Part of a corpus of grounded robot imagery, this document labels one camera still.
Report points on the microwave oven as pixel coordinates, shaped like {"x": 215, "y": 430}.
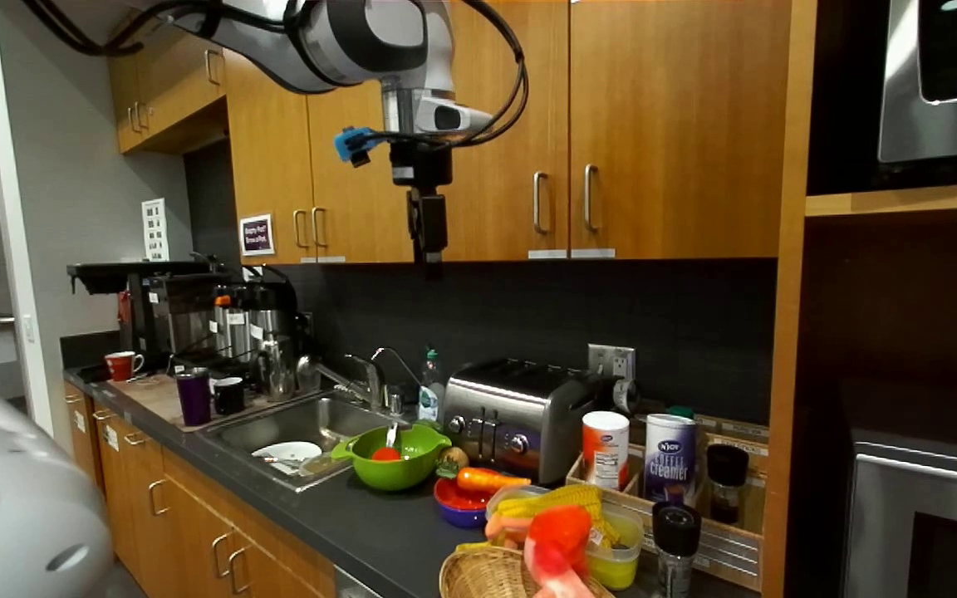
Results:
{"x": 919, "y": 90}

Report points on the stainless dishwasher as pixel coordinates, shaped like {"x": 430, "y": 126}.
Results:
{"x": 901, "y": 529}

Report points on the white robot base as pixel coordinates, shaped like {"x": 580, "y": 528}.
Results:
{"x": 55, "y": 541}

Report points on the dark lidded jar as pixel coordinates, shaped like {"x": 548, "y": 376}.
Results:
{"x": 726, "y": 474}

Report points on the white plate in sink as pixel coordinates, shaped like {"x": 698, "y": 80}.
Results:
{"x": 288, "y": 454}

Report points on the silver toaster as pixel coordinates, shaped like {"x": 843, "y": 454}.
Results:
{"x": 520, "y": 417}

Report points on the stainless steel sink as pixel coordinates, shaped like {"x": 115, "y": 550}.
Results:
{"x": 319, "y": 419}

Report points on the steel coffee airpot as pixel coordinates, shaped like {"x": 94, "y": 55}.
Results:
{"x": 245, "y": 325}

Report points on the orange carrot toy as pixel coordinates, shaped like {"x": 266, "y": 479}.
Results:
{"x": 487, "y": 479}

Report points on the dish soap bottle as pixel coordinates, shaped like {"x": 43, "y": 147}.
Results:
{"x": 432, "y": 388}

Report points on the purple mug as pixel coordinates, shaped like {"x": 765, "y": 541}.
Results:
{"x": 194, "y": 397}

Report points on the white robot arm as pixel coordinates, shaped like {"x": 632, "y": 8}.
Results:
{"x": 317, "y": 49}

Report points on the blue small bowl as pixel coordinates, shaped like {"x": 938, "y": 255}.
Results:
{"x": 457, "y": 508}

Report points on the green plastic bowl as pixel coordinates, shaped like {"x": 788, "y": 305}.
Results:
{"x": 392, "y": 467}

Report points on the red white canister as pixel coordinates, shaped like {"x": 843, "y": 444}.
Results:
{"x": 605, "y": 447}

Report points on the black mug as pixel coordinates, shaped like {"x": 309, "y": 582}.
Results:
{"x": 227, "y": 392}

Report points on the yellow knitted towel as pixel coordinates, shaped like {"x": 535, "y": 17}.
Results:
{"x": 514, "y": 511}

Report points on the purple sign on cabinet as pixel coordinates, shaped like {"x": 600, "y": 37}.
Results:
{"x": 256, "y": 237}

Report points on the lower cabinet doors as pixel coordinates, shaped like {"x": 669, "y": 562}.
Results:
{"x": 173, "y": 529}

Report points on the wicker basket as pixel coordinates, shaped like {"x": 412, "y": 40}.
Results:
{"x": 482, "y": 573}

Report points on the black pepper grinder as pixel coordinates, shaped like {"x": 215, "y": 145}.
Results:
{"x": 677, "y": 535}

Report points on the rightmost upper cabinet door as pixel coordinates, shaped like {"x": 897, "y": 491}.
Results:
{"x": 677, "y": 129}

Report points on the red mug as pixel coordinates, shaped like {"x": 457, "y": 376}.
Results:
{"x": 123, "y": 365}

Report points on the wall power outlet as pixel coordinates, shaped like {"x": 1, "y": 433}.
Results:
{"x": 612, "y": 365}

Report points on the chrome faucet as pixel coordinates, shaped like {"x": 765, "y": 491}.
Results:
{"x": 372, "y": 388}

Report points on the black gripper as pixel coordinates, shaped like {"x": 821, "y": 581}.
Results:
{"x": 422, "y": 168}

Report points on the cabinet door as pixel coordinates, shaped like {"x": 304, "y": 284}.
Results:
{"x": 677, "y": 129}
{"x": 361, "y": 215}

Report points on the yellow-green plastic container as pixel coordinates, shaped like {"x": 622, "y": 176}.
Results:
{"x": 617, "y": 545}

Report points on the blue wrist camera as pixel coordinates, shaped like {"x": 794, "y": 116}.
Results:
{"x": 354, "y": 145}

